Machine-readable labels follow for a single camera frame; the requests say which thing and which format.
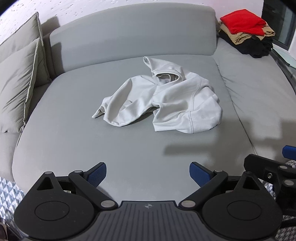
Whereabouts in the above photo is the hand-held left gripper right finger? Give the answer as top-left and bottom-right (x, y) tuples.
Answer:
(178, 162), (267, 210)

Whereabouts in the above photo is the blue white patterned cloth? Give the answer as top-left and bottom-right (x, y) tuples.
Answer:
(0, 177), (25, 219)

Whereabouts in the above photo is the white t-shirt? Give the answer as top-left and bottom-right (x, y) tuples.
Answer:
(92, 56), (223, 135)

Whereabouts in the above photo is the folded red garment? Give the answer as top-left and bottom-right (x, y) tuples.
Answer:
(220, 9), (267, 36)

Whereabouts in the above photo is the houndstooth patterned cloth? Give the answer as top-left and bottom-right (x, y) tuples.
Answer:
(264, 159), (296, 241)

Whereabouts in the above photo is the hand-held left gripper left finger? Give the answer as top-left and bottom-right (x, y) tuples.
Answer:
(30, 162), (118, 210)

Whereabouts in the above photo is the grey backrest cushion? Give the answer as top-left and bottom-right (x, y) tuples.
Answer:
(49, 5), (218, 80)

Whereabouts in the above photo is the folded black garment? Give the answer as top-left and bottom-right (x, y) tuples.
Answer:
(218, 30), (275, 58)

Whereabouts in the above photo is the glass side table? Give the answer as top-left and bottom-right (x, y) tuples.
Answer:
(269, 44), (296, 77)

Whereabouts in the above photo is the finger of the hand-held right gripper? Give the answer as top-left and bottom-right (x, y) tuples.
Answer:
(244, 154), (296, 202)
(282, 145), (296, 160)

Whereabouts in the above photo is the grey piped throw pillow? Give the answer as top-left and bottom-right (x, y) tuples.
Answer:
(0, 11), (53, 87)
(0, 38), (41, 134)

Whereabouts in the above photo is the wrinkled light grey seat cushion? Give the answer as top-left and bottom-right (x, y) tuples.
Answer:
(214, 37), (296, 161)

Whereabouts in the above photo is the dark window frame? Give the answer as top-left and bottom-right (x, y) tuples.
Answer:
(261, 0), (296, 50)

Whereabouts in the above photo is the grey sofa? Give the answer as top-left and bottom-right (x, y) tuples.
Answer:
(0, 5), (296, 207)

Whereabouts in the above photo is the folded tan garment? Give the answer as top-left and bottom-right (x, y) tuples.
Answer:
(218, 22), (276, 45)

